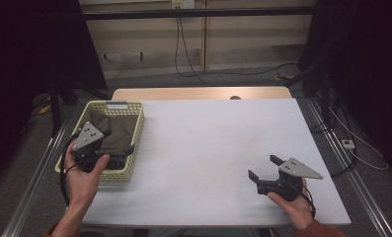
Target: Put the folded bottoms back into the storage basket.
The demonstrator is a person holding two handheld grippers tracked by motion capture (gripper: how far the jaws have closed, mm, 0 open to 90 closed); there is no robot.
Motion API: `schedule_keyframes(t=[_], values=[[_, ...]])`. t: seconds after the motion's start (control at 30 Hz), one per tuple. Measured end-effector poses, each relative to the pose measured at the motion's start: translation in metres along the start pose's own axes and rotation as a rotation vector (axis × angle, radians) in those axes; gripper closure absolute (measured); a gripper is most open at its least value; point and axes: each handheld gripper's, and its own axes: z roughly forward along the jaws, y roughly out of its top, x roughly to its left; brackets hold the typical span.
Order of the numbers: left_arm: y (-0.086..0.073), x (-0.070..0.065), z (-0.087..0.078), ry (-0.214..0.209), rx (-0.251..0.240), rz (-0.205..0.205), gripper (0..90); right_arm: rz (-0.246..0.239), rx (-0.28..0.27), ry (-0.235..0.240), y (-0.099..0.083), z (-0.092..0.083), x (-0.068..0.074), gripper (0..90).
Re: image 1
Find black wall socket cable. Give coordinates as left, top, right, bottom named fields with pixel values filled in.
left=174, top=7, right=217, bottom=87
left=178, top=7, right=298, bottom=77

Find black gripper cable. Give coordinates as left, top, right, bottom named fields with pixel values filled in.
left=299, top=184, right=317, bottom=220
left=58, top=130, right=81, bottom=207

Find black curtain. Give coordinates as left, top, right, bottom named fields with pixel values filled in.
left=297, top=0, right=392, bottom=169
left=0, top=0, right=109, bottom=187

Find person's right hand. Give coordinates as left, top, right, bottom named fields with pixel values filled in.
left=267, top=179, right=315, bottom=231

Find olive green pants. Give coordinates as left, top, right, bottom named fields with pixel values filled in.
left=89, top=108, right=139, bottom=171

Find black horizontal metal bar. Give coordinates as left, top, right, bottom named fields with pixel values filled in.
left=82, top=6, right=317, bottom=21

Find black metal stand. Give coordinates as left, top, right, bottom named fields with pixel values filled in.
left=47, top=77, right=113, bottom=138

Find black floor cable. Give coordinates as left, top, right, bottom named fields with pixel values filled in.
left=309, top=94, right=359, bottom=180

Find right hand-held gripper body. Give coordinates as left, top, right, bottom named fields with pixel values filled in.
left=256, top=157, right=324, bottom=202

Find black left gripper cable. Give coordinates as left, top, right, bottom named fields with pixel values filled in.
left=58, top=130, right=81, bottom=207

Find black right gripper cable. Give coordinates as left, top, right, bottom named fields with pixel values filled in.
left=299, top=184, right=317, bottom=220

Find pale yellow perforated plastic basket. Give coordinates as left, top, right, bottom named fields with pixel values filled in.
left=54, top=100, right=146, bottom=183

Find person's left hand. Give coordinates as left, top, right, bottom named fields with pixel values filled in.
left=64, top=141, right=111, bottom=208

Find white felt table mat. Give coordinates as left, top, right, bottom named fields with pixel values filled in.
left=82, top=97, right=353, bottom=228

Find white floor cable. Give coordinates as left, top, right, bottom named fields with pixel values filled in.
left=327, top=106, right=390, bottom=172

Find white wall socket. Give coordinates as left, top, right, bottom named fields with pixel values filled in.
left=171, top=0, right=196, bottom=10

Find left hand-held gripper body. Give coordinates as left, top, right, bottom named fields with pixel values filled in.
left=70, top=120, right=129, bottom=174

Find aluminium floor rail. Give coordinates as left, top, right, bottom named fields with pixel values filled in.
left=1, top=122, right=69, bottom=237
left=305, top=98, right=392, bottom=237

